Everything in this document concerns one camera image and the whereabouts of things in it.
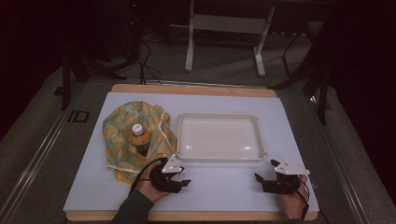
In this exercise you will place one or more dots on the yellow green patterned cloth bag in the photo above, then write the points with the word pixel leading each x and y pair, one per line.
pixel 120 155

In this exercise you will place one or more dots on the white table mat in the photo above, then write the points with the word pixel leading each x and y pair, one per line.
pixel 218 186

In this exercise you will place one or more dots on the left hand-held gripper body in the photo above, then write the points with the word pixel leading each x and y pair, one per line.
pixel 169 165

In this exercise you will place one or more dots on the wooden table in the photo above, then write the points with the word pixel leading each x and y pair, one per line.
pixel 186 90

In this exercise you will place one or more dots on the dark metal stand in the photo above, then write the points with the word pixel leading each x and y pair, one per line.
pixel 322 93
pixel 67 77

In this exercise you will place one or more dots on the white metal table frame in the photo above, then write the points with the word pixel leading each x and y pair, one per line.
pixel 230 24

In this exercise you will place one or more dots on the white plastic tray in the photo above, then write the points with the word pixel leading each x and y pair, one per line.
pixel 219 138

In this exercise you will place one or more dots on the person's right hand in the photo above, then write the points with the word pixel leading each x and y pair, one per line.
pixel 292 205

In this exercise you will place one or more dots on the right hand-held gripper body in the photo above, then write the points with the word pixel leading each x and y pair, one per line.
pixel 288 169

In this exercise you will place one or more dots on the person's left hand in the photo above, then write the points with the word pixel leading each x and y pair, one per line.
pixel 146 186

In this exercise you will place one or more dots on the orange bottle with white cap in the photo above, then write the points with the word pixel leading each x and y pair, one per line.
pixel 139 140

